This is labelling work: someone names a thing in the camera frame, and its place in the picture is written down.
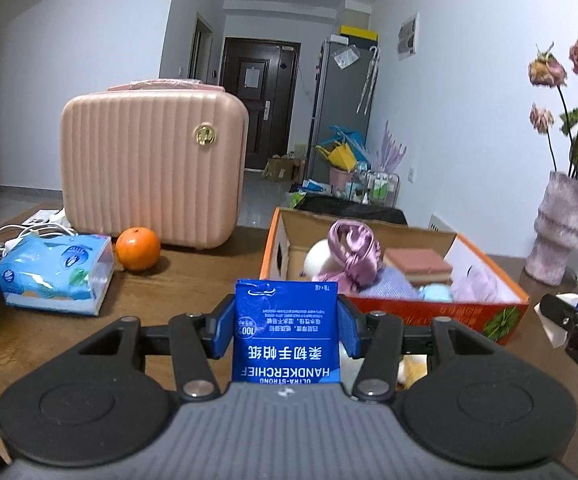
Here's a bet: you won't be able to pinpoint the white tissue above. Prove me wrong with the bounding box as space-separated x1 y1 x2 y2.
534 292 578 349

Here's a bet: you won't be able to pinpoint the blue handkerchief packet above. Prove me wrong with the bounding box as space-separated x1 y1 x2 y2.
231 280 340 385

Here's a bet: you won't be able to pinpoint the yellow white plush toy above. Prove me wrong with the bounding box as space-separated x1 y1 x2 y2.
340 348 428 393

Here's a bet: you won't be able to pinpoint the light blue soft toy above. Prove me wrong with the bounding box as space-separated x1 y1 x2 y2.
419 283 454 304

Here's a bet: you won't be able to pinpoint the pink satin scrunchie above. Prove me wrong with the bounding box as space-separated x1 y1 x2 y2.
313 219 383 294

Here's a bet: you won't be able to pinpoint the pink layered sponge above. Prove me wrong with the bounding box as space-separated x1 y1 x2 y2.
383 248 453 286

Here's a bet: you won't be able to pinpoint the orange cardboard box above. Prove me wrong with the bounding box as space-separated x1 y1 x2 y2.
260 208 530 344

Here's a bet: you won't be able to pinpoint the orange fruit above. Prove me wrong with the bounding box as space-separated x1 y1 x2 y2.
115 226 161 272

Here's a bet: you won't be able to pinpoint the purple textured vase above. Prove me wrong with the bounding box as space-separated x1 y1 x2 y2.
524 171 578 286

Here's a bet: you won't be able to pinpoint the purple fluffy towel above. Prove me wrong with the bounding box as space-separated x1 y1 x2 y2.
450 266 498 304

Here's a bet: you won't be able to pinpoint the pink bucket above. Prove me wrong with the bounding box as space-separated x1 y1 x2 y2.
329 166 354 192

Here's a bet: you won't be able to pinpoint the blue tissue pack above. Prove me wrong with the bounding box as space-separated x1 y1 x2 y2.
0 234 114 316

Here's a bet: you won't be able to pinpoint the yellow bag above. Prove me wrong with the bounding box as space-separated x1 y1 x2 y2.
315 141 357 172

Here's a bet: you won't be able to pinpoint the brown cardboard box on floor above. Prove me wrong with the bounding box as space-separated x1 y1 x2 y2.
263 157 303 182

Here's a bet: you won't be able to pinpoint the purple feather decoration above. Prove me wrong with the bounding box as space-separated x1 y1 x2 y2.
377 122 407 174

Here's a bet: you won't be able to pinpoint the pink ribbed suitcase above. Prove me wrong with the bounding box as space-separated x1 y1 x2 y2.
60 79 249 249

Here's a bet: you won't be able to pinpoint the white umbrella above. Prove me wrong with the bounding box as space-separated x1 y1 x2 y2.
356 46 380 115

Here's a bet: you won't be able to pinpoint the grey refrigerator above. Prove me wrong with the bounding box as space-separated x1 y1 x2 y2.
305 35 377 183

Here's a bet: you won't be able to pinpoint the dark brown entrance door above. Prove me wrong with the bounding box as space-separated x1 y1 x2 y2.
220 37 301 170

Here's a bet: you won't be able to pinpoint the yellow box on refrigerator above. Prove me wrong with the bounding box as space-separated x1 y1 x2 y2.
339 25 378 42

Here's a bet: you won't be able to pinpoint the wire rack with bottles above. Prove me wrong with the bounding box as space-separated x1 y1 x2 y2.
344 171 400 208

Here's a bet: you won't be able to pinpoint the white cables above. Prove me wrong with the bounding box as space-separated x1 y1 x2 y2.
0 208 78 256

